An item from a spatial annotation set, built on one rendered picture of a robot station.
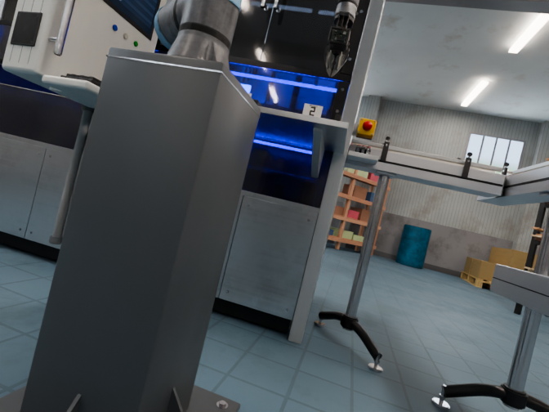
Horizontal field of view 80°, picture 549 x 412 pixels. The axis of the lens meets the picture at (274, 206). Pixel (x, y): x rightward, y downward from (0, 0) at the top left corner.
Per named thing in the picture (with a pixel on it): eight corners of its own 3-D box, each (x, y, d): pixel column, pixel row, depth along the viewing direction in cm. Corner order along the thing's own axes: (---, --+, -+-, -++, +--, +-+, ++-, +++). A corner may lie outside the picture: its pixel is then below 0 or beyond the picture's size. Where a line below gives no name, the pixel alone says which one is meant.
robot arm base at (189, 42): (211, 69, 65) (223, 20, 65) (145, 60, 68) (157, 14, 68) (237, 99, 79) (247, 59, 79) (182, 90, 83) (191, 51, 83)
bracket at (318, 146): (310, 176, 148) (318, 148, 148) (318, 178, 147) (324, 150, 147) (305, 163, 114) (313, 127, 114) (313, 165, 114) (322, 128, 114)
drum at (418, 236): (419, 267, 777) (429, 230, 777) (425, 270, 716) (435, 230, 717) (393, 260, 792) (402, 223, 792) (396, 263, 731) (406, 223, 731)
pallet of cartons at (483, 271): (502, 288, 735) (511, 251, 735) (536, 302, 600) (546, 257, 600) (454, 276, 759) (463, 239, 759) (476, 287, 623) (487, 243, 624)
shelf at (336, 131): (205, 128, 166) (206, 124, 166) (342, 157, 153) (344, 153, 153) (153, 91, 119) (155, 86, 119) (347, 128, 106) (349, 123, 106)
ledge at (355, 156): (346, 160, 159) (347, 156, 159) (373, 166, 157) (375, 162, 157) (348, 154, 145) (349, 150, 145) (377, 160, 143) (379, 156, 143)
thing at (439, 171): (345, 162, 154) (353, 129, 154) (344, 167, 170) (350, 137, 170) (503, 195, 142) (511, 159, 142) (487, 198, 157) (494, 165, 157)
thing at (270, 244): (77, 226, 281) (101, 126, 281) (314, 294, 243) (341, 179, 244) (-62, 229, 182) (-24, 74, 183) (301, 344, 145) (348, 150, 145)
